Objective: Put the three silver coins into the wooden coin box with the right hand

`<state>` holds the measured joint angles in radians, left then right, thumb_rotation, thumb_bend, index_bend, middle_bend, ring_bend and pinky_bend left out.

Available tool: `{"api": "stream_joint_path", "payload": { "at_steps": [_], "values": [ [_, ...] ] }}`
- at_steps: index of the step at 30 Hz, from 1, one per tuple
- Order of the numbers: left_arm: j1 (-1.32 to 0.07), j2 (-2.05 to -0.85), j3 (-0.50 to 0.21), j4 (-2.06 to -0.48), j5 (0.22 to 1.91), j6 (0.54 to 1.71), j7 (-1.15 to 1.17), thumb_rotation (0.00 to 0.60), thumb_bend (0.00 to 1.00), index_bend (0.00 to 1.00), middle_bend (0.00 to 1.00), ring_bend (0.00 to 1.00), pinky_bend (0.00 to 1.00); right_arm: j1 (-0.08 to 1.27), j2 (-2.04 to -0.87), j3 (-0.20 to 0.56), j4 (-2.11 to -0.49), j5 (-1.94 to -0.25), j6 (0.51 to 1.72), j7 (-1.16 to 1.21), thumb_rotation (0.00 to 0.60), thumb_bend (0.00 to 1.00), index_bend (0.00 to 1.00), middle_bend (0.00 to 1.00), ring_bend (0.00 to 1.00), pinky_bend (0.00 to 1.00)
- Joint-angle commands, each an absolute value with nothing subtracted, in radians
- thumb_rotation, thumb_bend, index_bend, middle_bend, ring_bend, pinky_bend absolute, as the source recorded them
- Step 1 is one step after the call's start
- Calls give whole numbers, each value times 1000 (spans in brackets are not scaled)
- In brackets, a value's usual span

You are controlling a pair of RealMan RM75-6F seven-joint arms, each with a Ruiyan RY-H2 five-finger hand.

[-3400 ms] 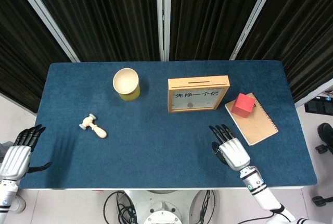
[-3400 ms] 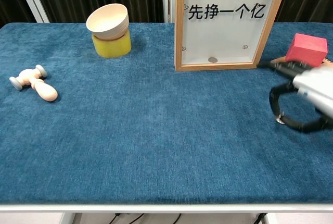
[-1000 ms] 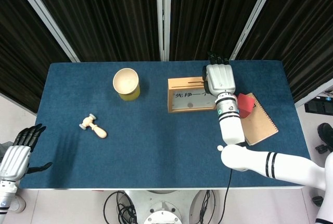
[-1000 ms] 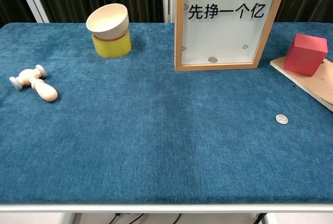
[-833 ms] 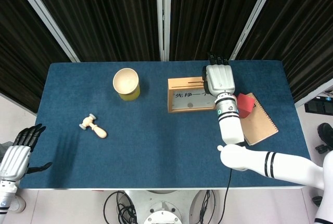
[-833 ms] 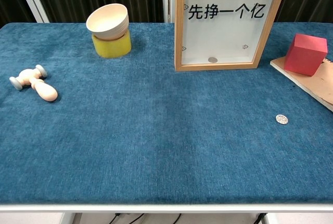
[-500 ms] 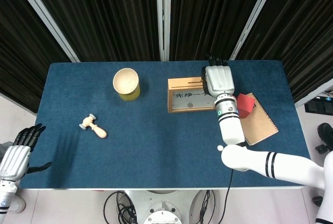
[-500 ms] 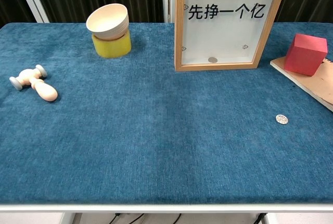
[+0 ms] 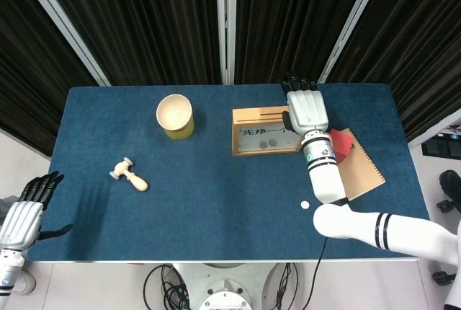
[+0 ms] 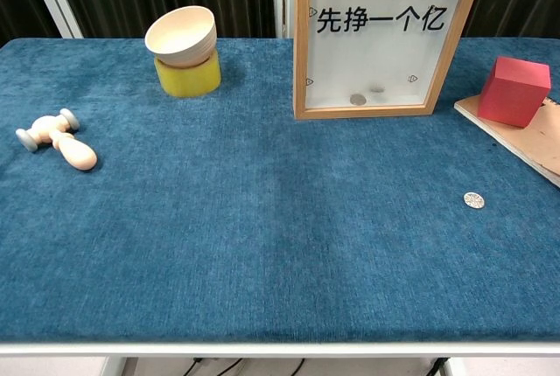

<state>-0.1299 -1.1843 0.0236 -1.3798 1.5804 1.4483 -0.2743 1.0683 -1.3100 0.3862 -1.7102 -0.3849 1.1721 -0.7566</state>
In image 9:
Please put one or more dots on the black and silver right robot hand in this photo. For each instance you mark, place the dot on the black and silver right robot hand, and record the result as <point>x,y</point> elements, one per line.
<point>308,110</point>

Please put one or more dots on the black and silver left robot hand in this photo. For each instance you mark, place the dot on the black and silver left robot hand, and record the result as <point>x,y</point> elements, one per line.
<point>18,223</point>

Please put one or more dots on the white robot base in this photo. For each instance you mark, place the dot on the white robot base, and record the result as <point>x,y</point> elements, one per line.
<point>223,288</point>

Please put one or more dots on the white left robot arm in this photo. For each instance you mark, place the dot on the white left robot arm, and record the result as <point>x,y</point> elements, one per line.
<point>9,270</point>

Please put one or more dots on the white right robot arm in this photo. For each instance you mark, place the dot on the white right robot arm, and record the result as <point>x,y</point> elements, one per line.
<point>324,180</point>

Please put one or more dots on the red cube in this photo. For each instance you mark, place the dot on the red cube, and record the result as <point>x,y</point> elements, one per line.
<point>344,142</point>

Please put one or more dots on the kraft spiral notebook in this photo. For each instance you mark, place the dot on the kraft spiral notebook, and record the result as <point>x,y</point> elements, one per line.
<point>363,176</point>

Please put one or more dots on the black folding screen panel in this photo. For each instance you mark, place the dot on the black folding screen panel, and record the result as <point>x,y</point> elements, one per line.
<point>414,54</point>
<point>36,72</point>
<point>288,18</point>
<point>144,18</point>

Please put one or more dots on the wooden toy hammer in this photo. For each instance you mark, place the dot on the wooden toy hammer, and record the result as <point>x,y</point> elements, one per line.
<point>135,180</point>

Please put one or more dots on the blue table cloth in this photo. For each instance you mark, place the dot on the blue table cloth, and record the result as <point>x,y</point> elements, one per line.
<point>216,198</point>

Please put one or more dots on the yellow paper cup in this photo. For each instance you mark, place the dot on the yellow paper cup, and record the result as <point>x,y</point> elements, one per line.
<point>173,111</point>

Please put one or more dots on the black equipment box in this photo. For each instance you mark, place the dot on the black equipment box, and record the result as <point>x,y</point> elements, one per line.
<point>437,148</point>

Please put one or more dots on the black shoe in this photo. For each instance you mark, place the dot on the black shoe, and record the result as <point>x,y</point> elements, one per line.
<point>452,184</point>

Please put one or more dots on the black office chair base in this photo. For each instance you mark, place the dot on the black office chair base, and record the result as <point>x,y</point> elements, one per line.
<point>446,205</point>

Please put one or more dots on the wooden coin box frame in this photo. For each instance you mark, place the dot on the wooden coin box frame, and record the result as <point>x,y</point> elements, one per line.
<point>252,115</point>

